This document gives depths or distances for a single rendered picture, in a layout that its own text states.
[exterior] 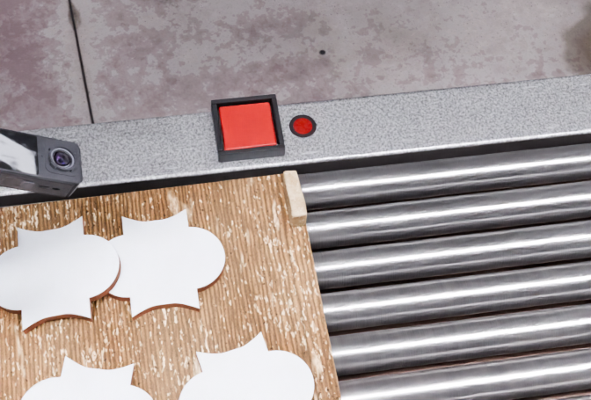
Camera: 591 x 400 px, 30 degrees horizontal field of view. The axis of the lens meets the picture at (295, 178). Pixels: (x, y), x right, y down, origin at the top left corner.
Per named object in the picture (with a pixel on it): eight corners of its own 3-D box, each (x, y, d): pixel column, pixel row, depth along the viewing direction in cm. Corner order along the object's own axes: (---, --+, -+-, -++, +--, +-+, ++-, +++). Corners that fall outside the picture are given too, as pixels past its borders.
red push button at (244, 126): (218, 112, 129) (218, 105, 128) (269, 107, 129) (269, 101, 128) (224, 156, 126) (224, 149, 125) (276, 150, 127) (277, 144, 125)
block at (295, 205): (280, 182, 122) (282, 170, 120) (297, 180, 122) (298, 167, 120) (290, 229, 119) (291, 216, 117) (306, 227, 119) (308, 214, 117)
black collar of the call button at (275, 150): (210, 107, 129) (210, 99, 128) (274, 101, 130) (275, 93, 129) (218, 163, 125) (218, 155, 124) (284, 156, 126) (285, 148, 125)
